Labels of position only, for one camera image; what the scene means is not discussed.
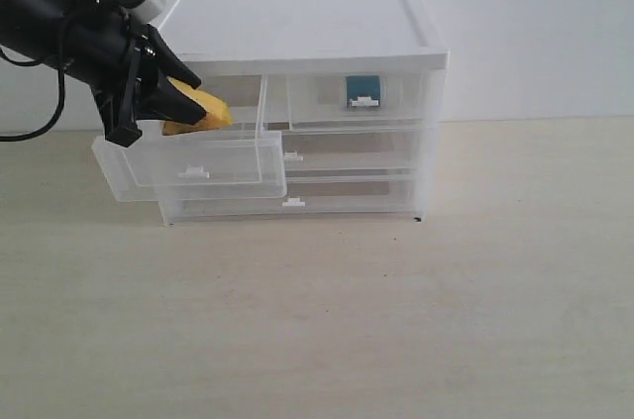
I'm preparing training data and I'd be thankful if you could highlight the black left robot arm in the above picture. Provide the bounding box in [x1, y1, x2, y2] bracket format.
[1, 0, 207, 148]

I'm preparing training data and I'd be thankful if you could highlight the clear wide drawer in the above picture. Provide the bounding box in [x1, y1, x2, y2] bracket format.
[282, 131, 421, 171]
[158, 178, 425, 225]

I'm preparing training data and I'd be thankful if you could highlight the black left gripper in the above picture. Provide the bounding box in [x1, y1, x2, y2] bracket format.
[68, 17, 207, 147]

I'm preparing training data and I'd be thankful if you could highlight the clear bottom wide drawer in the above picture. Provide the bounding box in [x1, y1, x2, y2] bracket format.
[158, 178, 425, 225]

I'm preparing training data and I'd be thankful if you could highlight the teal white tape roll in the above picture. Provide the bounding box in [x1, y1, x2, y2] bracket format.
[345, 75, 382, 109]

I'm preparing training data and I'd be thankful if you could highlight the clear middle wide drawer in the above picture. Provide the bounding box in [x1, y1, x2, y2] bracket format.
[282, 131, 421, 171]

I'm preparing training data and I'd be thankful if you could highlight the yellow cheese wedge block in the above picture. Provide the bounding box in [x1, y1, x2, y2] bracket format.
[162, 77, 233, 136]

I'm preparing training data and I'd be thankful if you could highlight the white plastic drawer cabinet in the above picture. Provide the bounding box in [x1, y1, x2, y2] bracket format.
[158, 0, 449, 214]

